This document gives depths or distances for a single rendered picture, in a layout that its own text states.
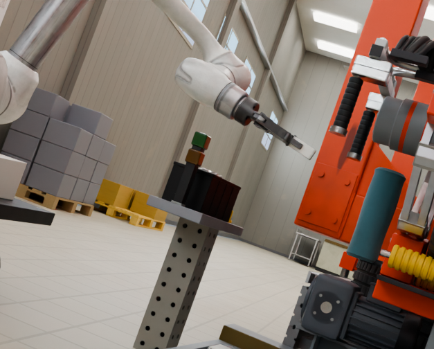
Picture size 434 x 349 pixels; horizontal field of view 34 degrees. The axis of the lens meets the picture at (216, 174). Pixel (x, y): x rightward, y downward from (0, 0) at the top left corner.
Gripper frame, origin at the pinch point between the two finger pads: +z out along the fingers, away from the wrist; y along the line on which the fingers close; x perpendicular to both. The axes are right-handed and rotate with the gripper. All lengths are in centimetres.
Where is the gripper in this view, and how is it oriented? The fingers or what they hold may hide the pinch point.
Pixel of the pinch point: (302, 147)
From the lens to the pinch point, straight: 192.8
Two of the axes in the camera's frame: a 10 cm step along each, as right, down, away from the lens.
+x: -5.7, 8.2, 0.1
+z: 7.9, 5.5, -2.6
